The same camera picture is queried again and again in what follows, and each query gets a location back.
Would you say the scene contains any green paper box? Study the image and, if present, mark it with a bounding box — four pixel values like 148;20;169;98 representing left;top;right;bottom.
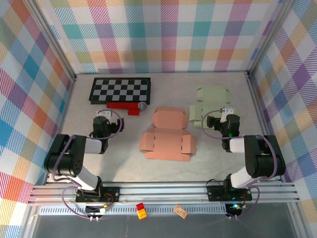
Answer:
188;84;232;129

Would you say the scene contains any pink paper box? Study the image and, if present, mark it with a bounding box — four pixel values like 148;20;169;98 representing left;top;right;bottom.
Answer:
139;106;198;162

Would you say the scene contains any red toy brick block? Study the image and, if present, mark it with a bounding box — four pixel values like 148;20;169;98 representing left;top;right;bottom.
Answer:
106;102;141;117

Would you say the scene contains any black and white chessboard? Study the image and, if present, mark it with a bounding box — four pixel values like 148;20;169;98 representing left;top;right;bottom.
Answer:
88;77;152;105

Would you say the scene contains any red and yellow toy brick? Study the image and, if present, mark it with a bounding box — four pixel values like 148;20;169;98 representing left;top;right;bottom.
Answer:
136;202;147;220

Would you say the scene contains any small orange wooden tag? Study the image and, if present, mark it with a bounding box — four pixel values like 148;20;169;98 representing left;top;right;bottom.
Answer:
173;204;188;219

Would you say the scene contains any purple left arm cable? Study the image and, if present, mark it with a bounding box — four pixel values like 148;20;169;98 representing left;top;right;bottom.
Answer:
49;110;125;220

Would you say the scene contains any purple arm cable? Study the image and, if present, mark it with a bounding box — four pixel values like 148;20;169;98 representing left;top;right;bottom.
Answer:
202;110;279;220
49;110;125;220

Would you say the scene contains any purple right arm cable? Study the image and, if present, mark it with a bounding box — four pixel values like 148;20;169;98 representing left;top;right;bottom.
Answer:
202;110;279;220

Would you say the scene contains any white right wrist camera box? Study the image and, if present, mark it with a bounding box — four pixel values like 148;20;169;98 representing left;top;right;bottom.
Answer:
220;106;235;123

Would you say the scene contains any aluminium side rail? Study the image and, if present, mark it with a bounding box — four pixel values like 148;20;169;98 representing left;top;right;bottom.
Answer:
44;74;77;185
246;71;284;183

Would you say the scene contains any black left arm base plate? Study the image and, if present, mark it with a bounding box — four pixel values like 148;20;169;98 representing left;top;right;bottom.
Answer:
75;186;121;203

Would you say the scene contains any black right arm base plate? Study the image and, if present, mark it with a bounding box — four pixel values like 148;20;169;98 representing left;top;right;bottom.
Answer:
207;184;253;202

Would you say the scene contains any aluminium frame rail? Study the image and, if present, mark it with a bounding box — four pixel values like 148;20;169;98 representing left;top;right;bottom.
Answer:
27;182;302;206

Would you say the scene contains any slotted grey cable duct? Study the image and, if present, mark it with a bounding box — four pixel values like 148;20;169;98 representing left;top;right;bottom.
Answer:
39;205;228;216

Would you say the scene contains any aluminium corner post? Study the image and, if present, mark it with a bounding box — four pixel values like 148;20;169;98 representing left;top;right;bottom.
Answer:
246;0;298;77
24;0;76;82

